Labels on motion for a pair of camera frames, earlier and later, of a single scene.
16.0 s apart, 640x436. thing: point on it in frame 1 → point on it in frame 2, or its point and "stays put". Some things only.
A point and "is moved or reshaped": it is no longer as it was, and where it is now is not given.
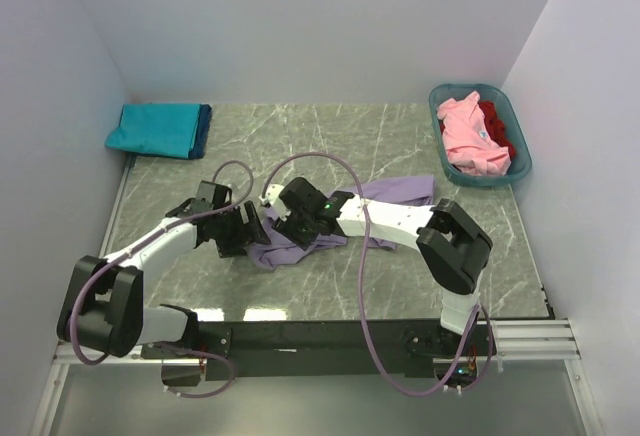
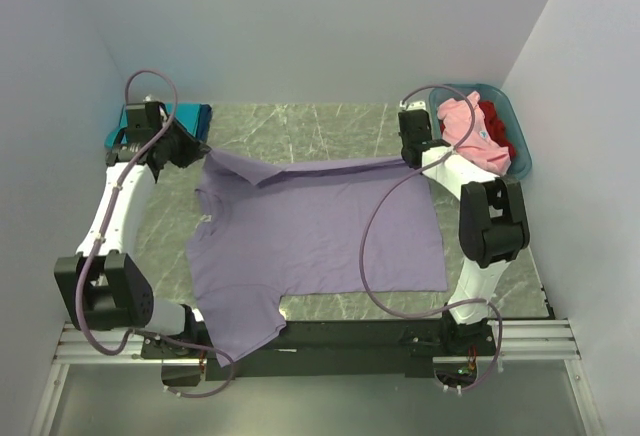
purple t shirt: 414,190 is moved or reshaped
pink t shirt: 470,145 stays put
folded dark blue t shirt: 197,149 stays put
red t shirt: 497,126 stays put
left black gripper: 247,233 → 193,148
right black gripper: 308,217 → 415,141
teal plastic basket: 522,158 stays put
